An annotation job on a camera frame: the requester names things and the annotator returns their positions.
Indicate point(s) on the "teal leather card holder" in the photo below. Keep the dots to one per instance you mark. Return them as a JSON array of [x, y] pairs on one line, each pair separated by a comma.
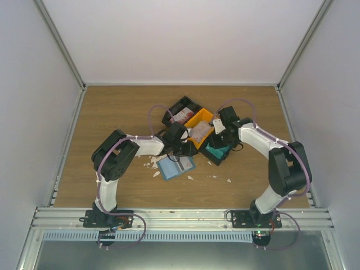
[[169, 168]]

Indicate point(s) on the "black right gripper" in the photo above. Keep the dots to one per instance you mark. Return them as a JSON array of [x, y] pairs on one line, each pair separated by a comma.
[[217, 145]]

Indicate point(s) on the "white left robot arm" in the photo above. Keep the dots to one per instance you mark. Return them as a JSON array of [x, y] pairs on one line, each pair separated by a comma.
[[113, 157]]

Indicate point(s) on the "black storage bin with holders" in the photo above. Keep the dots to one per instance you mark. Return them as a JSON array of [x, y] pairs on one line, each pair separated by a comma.
[[216, 142]]

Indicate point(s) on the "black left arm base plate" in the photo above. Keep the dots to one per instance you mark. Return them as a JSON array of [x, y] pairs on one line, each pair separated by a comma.
[[107, 223]]

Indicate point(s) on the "pink white card stack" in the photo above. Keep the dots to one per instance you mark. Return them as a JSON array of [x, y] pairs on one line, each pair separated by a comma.
[[200, 131]]

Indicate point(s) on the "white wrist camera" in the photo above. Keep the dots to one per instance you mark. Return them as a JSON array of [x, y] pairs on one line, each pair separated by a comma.
[[185, 136], [218, 126]]

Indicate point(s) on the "grey slotted cable duct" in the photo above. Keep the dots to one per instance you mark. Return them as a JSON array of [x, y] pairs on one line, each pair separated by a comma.
[[150, 236]]

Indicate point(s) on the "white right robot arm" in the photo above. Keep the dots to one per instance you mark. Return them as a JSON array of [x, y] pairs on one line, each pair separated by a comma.
[[288, 167]]

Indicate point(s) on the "red white card stack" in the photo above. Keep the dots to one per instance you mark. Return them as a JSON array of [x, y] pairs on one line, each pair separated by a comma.
[[182, 116]]

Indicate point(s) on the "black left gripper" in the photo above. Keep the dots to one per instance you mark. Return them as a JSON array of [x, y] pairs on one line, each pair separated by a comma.
[[189, 151]]

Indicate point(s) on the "yellow storage bin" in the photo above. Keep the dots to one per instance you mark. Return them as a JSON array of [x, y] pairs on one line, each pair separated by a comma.
[[202, 115]]

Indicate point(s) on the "pink white VIP card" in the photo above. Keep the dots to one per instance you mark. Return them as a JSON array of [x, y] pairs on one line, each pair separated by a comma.
[[186, 163]]

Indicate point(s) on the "teal card holder stack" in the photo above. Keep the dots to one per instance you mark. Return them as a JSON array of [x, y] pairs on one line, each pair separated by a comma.
[[217, 155]]

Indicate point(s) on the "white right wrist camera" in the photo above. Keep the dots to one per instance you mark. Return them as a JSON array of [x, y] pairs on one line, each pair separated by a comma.
[[218, 126]]

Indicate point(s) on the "aluminium mounting rail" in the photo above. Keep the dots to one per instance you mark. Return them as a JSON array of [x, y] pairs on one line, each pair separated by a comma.
[[162, 219]]

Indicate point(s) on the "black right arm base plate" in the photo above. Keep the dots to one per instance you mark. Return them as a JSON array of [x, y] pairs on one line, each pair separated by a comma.
[[262, 225]]

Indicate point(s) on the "black storage bin with cards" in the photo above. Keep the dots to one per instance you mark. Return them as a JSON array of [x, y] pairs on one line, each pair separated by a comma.
[[179, 105]]

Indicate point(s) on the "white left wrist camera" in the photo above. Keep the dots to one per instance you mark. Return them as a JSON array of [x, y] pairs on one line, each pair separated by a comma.
[[185, 136]]

